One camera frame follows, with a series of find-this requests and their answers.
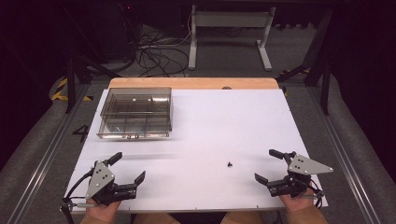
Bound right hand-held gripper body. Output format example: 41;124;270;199
266;151;334;199

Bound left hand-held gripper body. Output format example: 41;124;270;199
85;160;138;206

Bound transparent grey drawer box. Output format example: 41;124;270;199
95;87;174;140

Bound person's right hand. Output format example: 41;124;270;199
278;186;316;215

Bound person's left hand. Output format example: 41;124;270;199
85;200;122;224

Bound person's right leg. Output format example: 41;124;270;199
219;210;271;224

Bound black metal stand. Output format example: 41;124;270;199
276;8;334;117
64;52;123;115

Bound yellow black hazard tape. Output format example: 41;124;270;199
50;77;94;103

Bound black equipment case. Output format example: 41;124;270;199
98;2;142;64

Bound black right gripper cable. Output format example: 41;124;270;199
306;178;326;210

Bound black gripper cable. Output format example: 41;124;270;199
306;178;326;210
60;168;95;224

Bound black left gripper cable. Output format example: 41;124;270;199
60;168;95;224

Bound aluminium floor rail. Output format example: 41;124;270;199
306;83;383;224
6;83;92;224

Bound tangle of black floor cables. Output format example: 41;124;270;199
134;26;191;78

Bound white metal table frame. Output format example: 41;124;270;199
188;4;277;72

